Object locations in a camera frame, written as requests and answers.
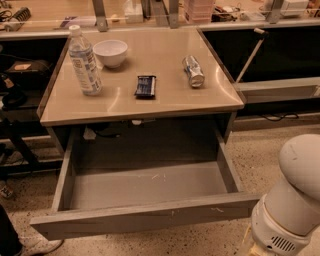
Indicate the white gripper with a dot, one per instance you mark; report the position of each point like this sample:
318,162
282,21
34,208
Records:
274,229

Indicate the grey top drawer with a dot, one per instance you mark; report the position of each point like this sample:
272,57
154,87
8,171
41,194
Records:
145,179

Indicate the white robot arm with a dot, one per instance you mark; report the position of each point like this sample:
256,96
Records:
284,219

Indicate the silver soda can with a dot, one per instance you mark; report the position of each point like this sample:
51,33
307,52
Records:
194,71

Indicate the dark blue snack packet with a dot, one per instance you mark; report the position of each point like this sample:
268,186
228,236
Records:
146,86

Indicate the white sneaker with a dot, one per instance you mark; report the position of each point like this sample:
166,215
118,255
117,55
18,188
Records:
38,246

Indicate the white ceramic bowl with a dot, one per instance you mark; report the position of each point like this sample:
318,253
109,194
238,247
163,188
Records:
111,53

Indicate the pink plastic basket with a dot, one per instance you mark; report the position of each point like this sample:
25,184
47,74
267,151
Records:
198,11

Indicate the clear plastic water bottle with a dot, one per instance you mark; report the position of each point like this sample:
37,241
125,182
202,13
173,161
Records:
84,62

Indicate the black bag on shelf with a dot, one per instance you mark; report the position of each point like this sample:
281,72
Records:
34,71

